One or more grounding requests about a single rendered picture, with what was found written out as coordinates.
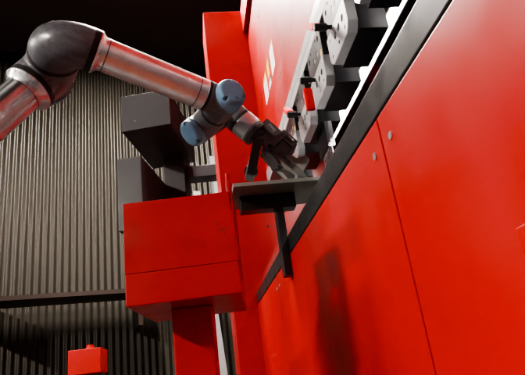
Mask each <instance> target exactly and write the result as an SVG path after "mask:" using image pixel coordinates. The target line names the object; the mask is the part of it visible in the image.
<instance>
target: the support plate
mask: <svg viewBox="0 0 525 375"><path fill-rule="evenodd" d="M319 178H320V177H304V178H295V179H284V180H265V181H256V182H245V183H236V184H233V187H232V193H233V197H234V206H235V209H240V208H239V198H240V196H248V195H266V194H276V193H285V192H294V193H295V200H296V205H297V204H305V203H306V202H307V200H308V198H309V196H310V195H311V193H312V191H313V189H314V187H315V186H316V183H317V182H318V180H319Z"/></svg>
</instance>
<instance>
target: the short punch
mask: <svg viewBox="0 0 525 375"><path fill-rule="evenodd" d="M317 143H318V147H319V152H320V160H321V161H324V164H325V167H326V165H327V164H328V162H329V160H330V158H331V156H332V155H333V153H334V146H335V145H336V144H335V140H334V132H333V127H332V123H331V121H324V122H323V125H322V127H321V129H320V132H319V133H318V135H317Z"/></svg>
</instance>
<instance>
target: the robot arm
mask: <svg viewBox="0 0 525 375"><path fill-rule="evenodd" d="M79 69H81V70H85V71H87V72H89V73H90V72H93V71H95V70H97V71H100V72H103V73H106V74H108V75H110V76H113V77H116V78H118V79H121V80H124V81H126V82H129V83H131V84H134V85H137V86H139V87H141V88H144V89H147V90H150V91H153V92H155V93H157V94H160V95H163V96H166V97H167V98H171V99H173V100H176V101H178V102H181V103H184V104H186V105H189V106H192V107H194V108H196V109H198V110H197V111H196V113H195V114H194V115H193V116H191V117H188V118H187V119H186V120H185V121H184V122H183V123H182V124H181V125H180V132H181V134H182V137H183V138H184V140H185V141H186V142H187V143H188V144H190V145H192V146H199V145H201V144H202V143H204V142H207V140H209V139H210V138H211V137H213V136H214V135H216V134H217V133H219V132H220V131H221V130H223V129H224V128H225V127H227V128H228V129H229V130H230V131H231V132H233V133H234V134H235V135H236V136H237V137H238V138H240V139H241V140H242V141H244V142H245V143H246V144H247V145H250V144H252V143H253V144H252V150H251V154H250V157H249V161H248V165H247V166H246V167H245V180H246V181H251V182H253V181H254V179H255V177H256V176H257V174H258V169H257V165H258V161H259V155H260V157H262V158H263V160H264V162H265V163H266V164H267V165H268V166H269V167H270V168H271V169H272V170H273V171H274V172H275V174H277V175H278V176H279V177H280V178H282V179H283V180H284V179H294V178H295V176H296V174H297V175H298V178H302V177H303V178H304V177H308V176H307V175H306V174H305V173H304V171H305V168H306V167H307V165H308V163H309V158H308V157H307V156H302V157H300V158H295V157H294V156H293V155H292V154H293V153H294V152H295V149H296V146H297V143H298V141H297V140H296V139H294V138H293V137H292V136H291V135H290V134H289V133H288V132H287V131H286V130H282V131H281V130H280V129H279V128H278V127H276V126H275V125H274V124H273V123H271V122H270V121H269V120H268V119H265V120H264V121H263V122H261V121H260V120H259V119H258V118H257V117H256V116H255V115H254V114H252V113H251V112H250V111H248V110H247V109H246V108H245V107H244V106H243V105H242V104H243V103H244V101H245V91H244V88H243V87H242V86H241V85H240V84H239V83H238V82H237V81H235V80H232V79H225V80H222V81H221V82H219V83H216V82H214V81H211V80H208V79H206V78H204V77H201V76H199V75H197V74H194V73H191V72H189V71H187V70H184V69H181V68H180V67H178V66H175V65H172V64H170V63H167V62H165V61H162V60H161V59H157V58H155V57H153V56H151V55H148V54H145V53H143V52H140V51H138V50H136V49H134V48H131V47H129V46H126V45H123V44H121V43H119V42H117V41H114V40H112V39H109V38H107V36H106V34H105V31H103V30H99V29H97V28H95V27H91V26H89V25H87V24H84V23H78V22H73V21H67V20H56V21H50V22H47V23H43V24H42V25H40V26H39V27H37V28H36V29H35V30H34V31H33V32H32V34H31V35H30V38H29V41H28V43H27V50H26V54H25V55H24V56H23V58H22V59H20V60H19V61H18V62H16V63H15V64H14V65H12V66H11V67H10V68H9V69H7V71H6V73H5V78H6V81H5V82H4V83H3V84H1V85H0V142H1V141H3V140H4V139H5V138H6V137H7V136H8V135H9V134H10V133H11V132H12V131H14V130H15V129H16V128H17V127H18V126H19V125H20V124H21V123H22V122H23V121H24V120H25V119H26V118H27V117H28V116H29V115H30V114H32V113H33V112H34V111H35V110H36V109H38V110H46V109H48V108H49V107H50V106H51V105H54V104H57V103H59V102H61V101H62V100H63V99H65V98H66V96H67V95H68V94H69V93H70V92H71V90H72V89H73V85H74V81H75V78H76V76H77V73H78V70H79ZM286 134H287V135H286ZM288 136H290V137H288ZM291 138H292V139H293V140H291ZM261 148H262V151H261ZM260 151H261V154H260ZM281 165H282V167H281Z"/></svg>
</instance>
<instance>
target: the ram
mask: <svg viewBox="0 0 525 375"><path fill-rule="evenodd" d="M325 1H326V0H320V4H319V7H318V9H317V13H316V17H315V20H314V23H324V19H323V13H322V10H323V6H324V3H325ZM314 3H315V0H252V7H251V14H250V20H249V27H248V45H249V51H250V56H251V63H252V73H253V79H254V85H255V96H256V101H257V107H258V113H259V119H260V121H261V122H263V121H264V120H265V119H268V120H269V121H270V122H271V123H273V124H274V125H275V126H276V127H278V128H279V126H280V122H281V118H282V116H283V107H285V105H286V101H287V99H288V94H289V91H290V88H291V83H292V80H293V77H294V74H295V69H296V66H297V63H298V58H299V55H300V52H301V49H302V44H303V41H304V38H305V33H306V31H307V29H306V24H308V22H309V20H310V16H311V14H312V10H313V6H314ZM314 35H315V32H314V31H311V34H310V36H309V41H308V44H307V46H306V50H305V54H304V57H303V60H302V64H301V67H300V70H299V73H298V78H297V80H296V83H295V88H294V90H293V94H292V96H291V101H290V104H289V106H288V107H290V108H291V109H292V106H296V102H295V96H296V93H297V90H298V86H299V84H300V83H299V78H300V77H302V74H303V71H305V70H309V68H308V64H307V58H308V55H309V51H310V48H311V45H312V42H313V38H314ZM271 40H272V45H273V54H274V59H275V68H274V72H273V75H272V70H271V65H270V55H269V50H270V42H271ZM267 59H268V63H269V68H270V76H269V79H268V74H267V68H266V63H267ZM265 71H266V80H267V86H268V92H269V97H268V101H267V104H266V96H265V91H264V85H263V79H264V75H265ZM270 78H271V87H270V85H269V81H270ZM267 180H281V178H280V177H279V176H278V175H277V174H275V172H274V171H273V170H271V168H270V171H269V175H268V177H267Z"/></svg>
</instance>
